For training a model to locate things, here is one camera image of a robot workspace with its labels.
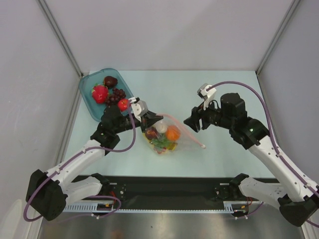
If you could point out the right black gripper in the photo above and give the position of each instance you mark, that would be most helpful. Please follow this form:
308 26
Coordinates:
201 117

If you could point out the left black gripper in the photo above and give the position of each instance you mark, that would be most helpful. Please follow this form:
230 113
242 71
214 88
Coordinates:
148 119

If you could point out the clear zip top bag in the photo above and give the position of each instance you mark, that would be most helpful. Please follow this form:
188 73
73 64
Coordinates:
187 140

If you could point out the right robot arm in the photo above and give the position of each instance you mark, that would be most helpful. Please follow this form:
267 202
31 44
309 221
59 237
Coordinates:
297 197

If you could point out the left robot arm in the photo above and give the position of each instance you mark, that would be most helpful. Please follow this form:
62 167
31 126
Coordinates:
51 191

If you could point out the dark purple fake fruit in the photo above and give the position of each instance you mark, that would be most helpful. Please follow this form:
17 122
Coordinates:
151 133

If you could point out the fake orange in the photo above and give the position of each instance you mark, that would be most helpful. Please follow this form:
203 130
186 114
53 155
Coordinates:
172 133

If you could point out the small red fake apple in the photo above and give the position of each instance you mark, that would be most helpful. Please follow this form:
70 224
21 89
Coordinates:
123 104

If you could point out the yellow fake banana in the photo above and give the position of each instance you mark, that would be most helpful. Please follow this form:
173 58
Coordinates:
170 146

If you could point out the purple fake grapes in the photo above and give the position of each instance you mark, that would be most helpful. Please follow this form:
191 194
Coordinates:
114 97

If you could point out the dark red fake apple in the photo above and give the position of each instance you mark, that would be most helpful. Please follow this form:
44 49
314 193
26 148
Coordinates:
110 82

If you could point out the teal plastic bin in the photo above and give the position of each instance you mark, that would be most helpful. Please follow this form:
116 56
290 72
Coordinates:
89 89

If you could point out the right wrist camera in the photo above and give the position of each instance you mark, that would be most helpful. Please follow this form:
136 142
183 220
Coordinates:
207 93

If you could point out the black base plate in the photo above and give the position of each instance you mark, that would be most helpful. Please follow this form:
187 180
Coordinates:
172 193

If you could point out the right white cable duct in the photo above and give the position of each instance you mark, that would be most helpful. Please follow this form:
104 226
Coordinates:
236 206

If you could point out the white cable duct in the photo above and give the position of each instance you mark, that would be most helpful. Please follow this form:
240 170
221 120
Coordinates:
236 206
91 207

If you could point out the left white cable duct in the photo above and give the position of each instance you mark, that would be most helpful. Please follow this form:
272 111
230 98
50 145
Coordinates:
91 207

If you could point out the left aluminium frame post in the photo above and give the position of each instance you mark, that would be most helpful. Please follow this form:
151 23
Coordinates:
43 5

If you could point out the aluminium frame post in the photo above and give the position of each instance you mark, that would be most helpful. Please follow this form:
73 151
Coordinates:
43 5
292 9

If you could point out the right aluminium frame post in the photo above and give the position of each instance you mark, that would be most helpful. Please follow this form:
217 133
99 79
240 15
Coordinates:
292 9

